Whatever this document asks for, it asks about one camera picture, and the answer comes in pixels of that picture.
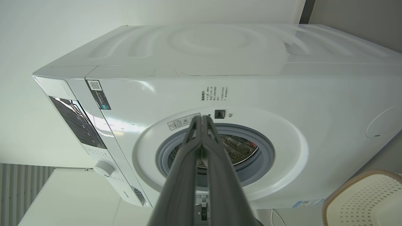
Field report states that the dark grey control panel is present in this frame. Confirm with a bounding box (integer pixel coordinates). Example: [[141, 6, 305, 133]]
[[49, 96, 107, 150]]

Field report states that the dark QR code sticker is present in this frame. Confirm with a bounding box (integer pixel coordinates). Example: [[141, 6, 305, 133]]
[[86, 80, 111, 110]]

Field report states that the beige perforated laundry basket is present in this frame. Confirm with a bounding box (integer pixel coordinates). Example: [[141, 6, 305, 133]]
[[322, 169, 402, 226]]

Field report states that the thin white cable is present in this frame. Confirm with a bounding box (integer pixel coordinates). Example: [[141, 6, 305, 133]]
[[269, 208, 287, 226]]

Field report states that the white cabinet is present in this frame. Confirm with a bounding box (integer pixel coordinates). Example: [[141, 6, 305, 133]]
[[17, 168, 152, 226]]

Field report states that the printed text notice label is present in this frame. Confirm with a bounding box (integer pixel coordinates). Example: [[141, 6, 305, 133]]
[[200, 85, 230, 103]]

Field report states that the grey warning sticker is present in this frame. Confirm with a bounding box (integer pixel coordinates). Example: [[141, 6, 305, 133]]
[[167, 113, 201, 131]]

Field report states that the stainless steel washing machine drum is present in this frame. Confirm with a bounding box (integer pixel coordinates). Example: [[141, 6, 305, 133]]
[[171, 134, 260, 165]]

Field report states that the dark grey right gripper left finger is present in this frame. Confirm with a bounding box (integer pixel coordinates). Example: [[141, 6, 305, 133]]
[[148, 115, 204, 226]]

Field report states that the blue white rating sticker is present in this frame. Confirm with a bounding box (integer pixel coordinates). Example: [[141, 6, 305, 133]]
[[292, 198, 325, 208]]

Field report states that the white front-load washing machine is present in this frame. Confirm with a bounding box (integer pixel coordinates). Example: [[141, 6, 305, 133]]
[[32, 24, 402, 209]]

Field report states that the grey ribbed wall panel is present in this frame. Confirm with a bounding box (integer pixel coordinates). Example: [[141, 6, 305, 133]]
[[0, 163, 57, 226]]

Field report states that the grey rubber door gasket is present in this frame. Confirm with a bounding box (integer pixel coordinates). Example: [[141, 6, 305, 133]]
[[156, 123, 275, 189]]

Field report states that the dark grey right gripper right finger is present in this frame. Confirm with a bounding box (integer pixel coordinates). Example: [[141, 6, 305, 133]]
[[203, 115, 262, 226]]

